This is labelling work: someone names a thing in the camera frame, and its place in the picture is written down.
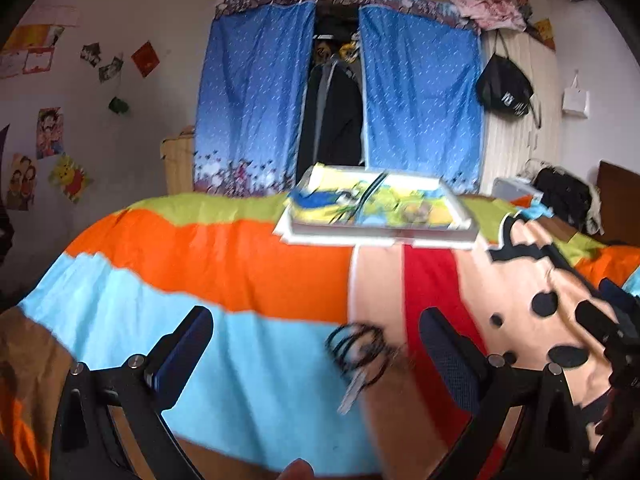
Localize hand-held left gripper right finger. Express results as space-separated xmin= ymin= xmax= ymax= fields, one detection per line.
xmin=419 ymin=307 xmax=601 ymax=480

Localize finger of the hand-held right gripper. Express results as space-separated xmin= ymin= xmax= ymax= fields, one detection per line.
xmin=597 ymin=277 xmax=640 ymax=312
xmin=574 ymin=300 xmax=632 ymax=357

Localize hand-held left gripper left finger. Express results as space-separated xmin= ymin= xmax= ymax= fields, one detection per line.
xmin=50 ymin=305 xmax=216 ymax=480

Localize black bead necklace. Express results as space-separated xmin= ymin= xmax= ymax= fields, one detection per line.
xmin=325 ymin=322 xmax=416 ymax=416

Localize white jewelry box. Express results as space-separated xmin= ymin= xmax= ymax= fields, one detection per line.
xmin=274 ymin=162 xmax=480 ymax=251

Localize person's left hand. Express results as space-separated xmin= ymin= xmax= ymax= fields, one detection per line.
xmin=277 ymin=457 xmax=316 ymax=480

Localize brown wooden headboard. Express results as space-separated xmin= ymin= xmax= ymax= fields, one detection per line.
xmin=597 ymin=160 xmax=640 ymax=246

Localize black clothes pile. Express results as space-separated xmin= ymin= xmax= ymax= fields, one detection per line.
xmin=532 ymin=165 xmax=603 ymax=236

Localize colourful printed blanket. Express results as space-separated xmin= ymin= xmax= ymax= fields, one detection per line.
xmin=0 ymin=192 xmax=640 ymax=480

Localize white storage box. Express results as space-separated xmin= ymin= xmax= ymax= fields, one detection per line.
xmin=492 ymin=176 xmax=543 ymax=206

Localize white paper sheet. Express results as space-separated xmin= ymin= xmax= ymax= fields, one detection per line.
xmin=273 ymin=220 xmax=303 ymax=245

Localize white wardrobe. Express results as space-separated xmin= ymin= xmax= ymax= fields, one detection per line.
xmin=480 ymin=30 xmax=561 ymax=196

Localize wooden cabinet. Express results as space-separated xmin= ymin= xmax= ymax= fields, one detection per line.
xmin=160 ymin=127 xmax=197 ymax=196

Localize white paper bag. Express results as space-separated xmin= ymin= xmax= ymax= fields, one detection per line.
xmin=562 ymin=75 xmax=591 ymax=118

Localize colourful printed box lining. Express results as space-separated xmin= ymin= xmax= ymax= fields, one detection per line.
xmin=287 ymin=169 xmax=453 ymax=228

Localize blue dotted curtain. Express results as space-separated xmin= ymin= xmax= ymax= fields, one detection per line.
xmin=194 ymin=0 xmax=317 ymax=197
xmin=357 ymin=5 xmax=488 ymax=196

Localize dark hanging clothes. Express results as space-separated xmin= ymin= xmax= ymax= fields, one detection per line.
xmin=299 ymin=35 xmax=366 ymax=176

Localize red yellow paper decoration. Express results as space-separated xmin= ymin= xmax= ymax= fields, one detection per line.
xmin=532 ymin=17 xmax=557 ymax=51

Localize pink clothes pile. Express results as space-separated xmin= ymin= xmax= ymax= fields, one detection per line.
xmin=447 ymin=0 xmax=528 ymax=31

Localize patterned wardrobe valance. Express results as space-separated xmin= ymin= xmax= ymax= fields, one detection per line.
xmin=215 ymin=0 xmax=483 ymax=33

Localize black cord necklace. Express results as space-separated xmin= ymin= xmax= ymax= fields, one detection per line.
xmin=345 ymin=172 xmax=392 ymax=221

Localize yellow bear wall poster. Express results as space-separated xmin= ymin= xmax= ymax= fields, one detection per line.
xmin=47 ymin=154 xmax=95 ymax=205

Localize black drawstring bag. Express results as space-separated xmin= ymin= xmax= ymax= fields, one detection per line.
xmin=475 ymin=52 xmax=536 ymax=121

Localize cartoon family wall picture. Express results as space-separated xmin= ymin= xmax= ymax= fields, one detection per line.
xmin=6 ymin=152 xmax=38 ymax=212

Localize cartoon character wall poster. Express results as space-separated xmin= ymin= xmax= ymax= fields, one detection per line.
xmin=35 ymin=106 xmax=66 ymax=161

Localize red square wall paper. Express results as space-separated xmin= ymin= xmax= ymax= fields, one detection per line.
xmin=131 ymin=41 xmax=162 ymax=78

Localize row of wall certificates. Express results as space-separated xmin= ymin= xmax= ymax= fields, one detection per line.
xmin=0 ymin=4 xmax=81 ymax=81

